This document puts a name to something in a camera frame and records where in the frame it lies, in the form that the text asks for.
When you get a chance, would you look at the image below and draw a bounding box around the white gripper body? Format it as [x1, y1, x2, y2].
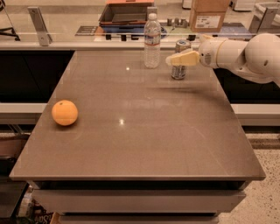
[199, 37, 227, 69]

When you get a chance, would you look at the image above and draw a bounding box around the silver redbull can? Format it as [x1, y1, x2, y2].
[171, 39, 192, 81]

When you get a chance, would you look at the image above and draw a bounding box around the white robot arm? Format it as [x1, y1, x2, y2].
[165, 33, 280, 87]

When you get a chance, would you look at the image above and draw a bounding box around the cardboard box with label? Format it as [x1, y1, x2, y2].
[189, 0, 230, 32]

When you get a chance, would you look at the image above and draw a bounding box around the clear plastic water bottle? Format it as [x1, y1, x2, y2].
[144, 13, 161, 68]

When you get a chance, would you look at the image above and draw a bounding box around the grey metal tray box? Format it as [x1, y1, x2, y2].
[99, 1, 154, 25]

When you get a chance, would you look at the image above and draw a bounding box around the orange fruit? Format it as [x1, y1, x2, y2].
[52, 100, 78, 126]

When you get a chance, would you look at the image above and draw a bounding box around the grey table drawer front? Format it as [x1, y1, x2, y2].
[32, 190, 246, 214]

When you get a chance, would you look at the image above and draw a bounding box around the right metal glass bracket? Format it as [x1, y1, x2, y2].
[248, 2, 280, 35]

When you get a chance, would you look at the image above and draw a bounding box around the metal glass bracket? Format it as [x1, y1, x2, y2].
[28, 6, 53, 46]
[248, 2, 280, 35]

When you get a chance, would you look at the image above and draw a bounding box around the left metal glass bracket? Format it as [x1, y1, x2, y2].
[28, 6, 53, 46]

